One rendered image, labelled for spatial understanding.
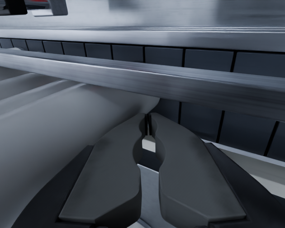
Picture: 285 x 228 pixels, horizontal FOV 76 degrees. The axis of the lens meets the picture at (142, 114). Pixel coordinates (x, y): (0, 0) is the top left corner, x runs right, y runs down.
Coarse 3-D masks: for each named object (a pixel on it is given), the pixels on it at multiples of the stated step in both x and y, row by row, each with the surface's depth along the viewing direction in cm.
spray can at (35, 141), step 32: (64, 96) 11; (96, 96) 11; (128, 96) 13; (0, 128) 8; (32, 128) 8; (64, 128) 9; (96, 128) 11; (0, 160) 7; (32, 160) 8; (64, 160) 9; (0, 192) 7; (32, 192) 8; (0, 224) 7
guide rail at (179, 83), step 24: (0, 48) 16; (48, 72) 12; (72, 72) 11; (96, 72) 10; (120, 72) 9; (144, 72) 8; (168, 72) 8; (192, 72) 8; (216, 72) 8; (168, 96) 8; (192, 96) 8; (216, 96) 7; (240, 96) 7; (264, 96) 6
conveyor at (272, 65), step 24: (24, 48) 26; (48, 48) 24; (72, 48) 22; (96, 48) 20; (120, 48) 18; (144, 48) 17; (168, 48) 16; (192, 48) 18; (240, 72) 14; (264, 72) 13; (192, 120) 17; (216, 120) 16; (240, 120) 15; (264, 120) 14; (240, 144) 16; (264, 144) 15
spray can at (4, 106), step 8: (64, 80) 17; (40, 88) 15; (48, 88) 15; (56, 88) 15; (64, 88) 16; (16, 96) 14; (24, 96) 14; (32, 96) 14; (40, 96) 14; (0, 104) 12; (8, 104) 13; (16, 104) 13; (24, 104) 13; (0, 112) 12
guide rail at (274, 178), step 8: (144, 144) 17; (152, 144) 17; (224, 152) 15; (232, 152) 15; (240, 160) 14; (248, 160) 14; (256, 160) 14; (248, 168) 13; (256, 168) 13; (264, 168) 13; (272, 168) 13; (280, 168) 13; (256, 176) 13; (264, 176) 13; (272, 176) 13; (280, 176) 13; (264, 184) 13; (272, 184) 12; (280, 184) 12; (272, 192) 13; (280, 192) 12
